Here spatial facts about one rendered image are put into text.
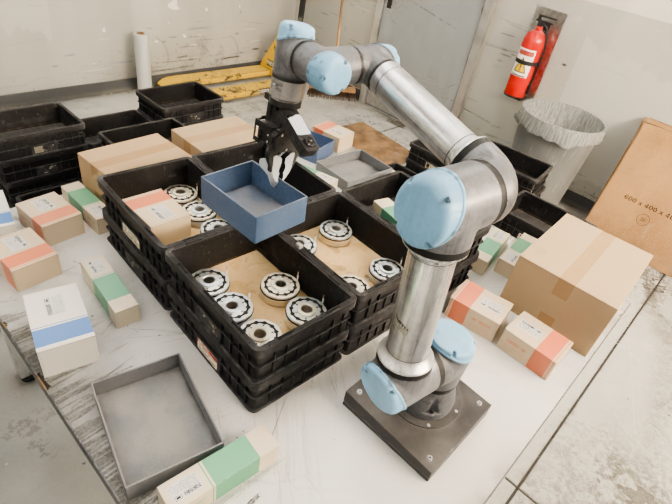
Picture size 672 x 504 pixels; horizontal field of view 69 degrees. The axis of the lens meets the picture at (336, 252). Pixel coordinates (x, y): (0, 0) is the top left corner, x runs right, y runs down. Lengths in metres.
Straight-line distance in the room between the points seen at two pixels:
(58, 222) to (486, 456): 1.35
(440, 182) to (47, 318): 0.98
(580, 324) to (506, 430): 0.43
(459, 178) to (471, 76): 3.59
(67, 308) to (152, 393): 0.30
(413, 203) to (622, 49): 3.27
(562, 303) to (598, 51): 2.63
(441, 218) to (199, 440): 0.74
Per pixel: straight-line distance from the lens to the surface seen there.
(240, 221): 1.10
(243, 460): 1.10
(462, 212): 0.75
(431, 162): 3.11
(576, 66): 4.04
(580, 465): 2.38
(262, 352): 1.04
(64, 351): 1.31
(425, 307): 0.88
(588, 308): 1.59
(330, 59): 0.98
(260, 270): 1.37
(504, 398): 1.43
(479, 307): 1.53
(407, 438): 1.20
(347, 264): 1.44
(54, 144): 2.71
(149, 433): 1.21
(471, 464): 1.28
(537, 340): 1.52
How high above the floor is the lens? 1.72
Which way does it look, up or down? 37 degrees down
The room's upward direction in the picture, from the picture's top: 11 degrees clockwise
